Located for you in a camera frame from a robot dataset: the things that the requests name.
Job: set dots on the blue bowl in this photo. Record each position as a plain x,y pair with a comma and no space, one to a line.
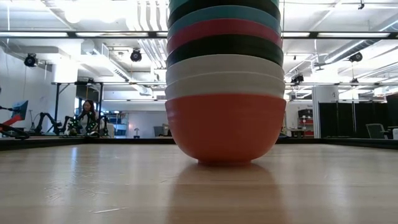
224,12

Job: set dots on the black bowl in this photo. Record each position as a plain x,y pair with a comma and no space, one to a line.
224,2
224,45

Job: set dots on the person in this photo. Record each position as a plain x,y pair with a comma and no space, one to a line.
88,113

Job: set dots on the shelf with red items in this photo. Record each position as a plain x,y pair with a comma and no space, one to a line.
306,123

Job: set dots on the pink bowl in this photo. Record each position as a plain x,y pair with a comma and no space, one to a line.
224,26

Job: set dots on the black background robot arm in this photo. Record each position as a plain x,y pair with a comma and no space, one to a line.
46,122
71,124
103,126

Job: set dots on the red background part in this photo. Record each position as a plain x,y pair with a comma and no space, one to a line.
11,120

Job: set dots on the white bowl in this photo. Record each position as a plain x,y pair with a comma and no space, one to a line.
224,84
224,63

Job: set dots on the black partition wall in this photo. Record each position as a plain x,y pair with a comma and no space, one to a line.
357,119

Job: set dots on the red bowl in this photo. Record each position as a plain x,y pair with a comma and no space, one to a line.
225,130

